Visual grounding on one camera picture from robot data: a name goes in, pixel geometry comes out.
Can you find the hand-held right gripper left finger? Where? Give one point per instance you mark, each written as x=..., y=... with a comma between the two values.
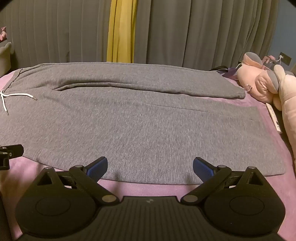
x=100, y=167

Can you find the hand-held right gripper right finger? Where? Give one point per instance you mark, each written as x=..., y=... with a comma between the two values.
x=203, y=168

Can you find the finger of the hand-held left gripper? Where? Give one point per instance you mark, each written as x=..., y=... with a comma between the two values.
x=13, y=150

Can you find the grey sweat pants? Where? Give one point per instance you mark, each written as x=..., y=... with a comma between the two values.
x=138, y=120

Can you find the pink bed sheet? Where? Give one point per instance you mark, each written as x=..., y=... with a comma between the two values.
x=152, y=189

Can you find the white remote control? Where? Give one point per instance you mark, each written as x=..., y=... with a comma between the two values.
x=274, y=118

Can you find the purple cloth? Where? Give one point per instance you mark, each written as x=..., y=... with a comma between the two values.
x=229, y=74

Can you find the pink plush toy grey ears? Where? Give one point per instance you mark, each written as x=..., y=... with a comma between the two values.
x=256, y=78

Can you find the small pink figure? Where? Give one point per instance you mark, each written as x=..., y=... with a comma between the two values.
x=3, y=34

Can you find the grey curtain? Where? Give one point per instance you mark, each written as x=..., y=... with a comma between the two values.
x=203, y=32
x=60, y=32

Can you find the yellow curtain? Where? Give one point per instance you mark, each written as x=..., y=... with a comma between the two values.
x=120, y=30

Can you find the dark wall outlet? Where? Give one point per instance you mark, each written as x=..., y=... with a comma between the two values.
x=286, y=60

